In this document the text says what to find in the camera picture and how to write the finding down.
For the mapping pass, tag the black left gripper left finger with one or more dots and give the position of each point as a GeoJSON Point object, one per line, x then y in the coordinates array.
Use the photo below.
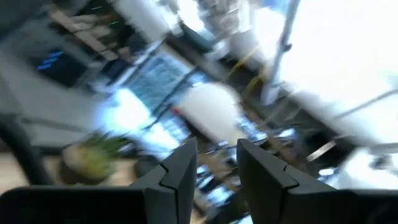
{"type": "Point", "coordinates": [168, 193]}

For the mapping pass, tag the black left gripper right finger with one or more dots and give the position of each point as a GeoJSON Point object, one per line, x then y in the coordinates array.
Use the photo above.
{"type": "Point", "coordinates": [267, 186]}

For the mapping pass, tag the potted succulent plant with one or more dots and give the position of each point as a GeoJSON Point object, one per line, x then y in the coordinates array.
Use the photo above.
{"type": "Point", "coordinates": [90, 158]}

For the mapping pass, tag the white globe table lamp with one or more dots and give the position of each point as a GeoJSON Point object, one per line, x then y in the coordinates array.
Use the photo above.
{"type": "Point", "coordinates": [211, 110]}

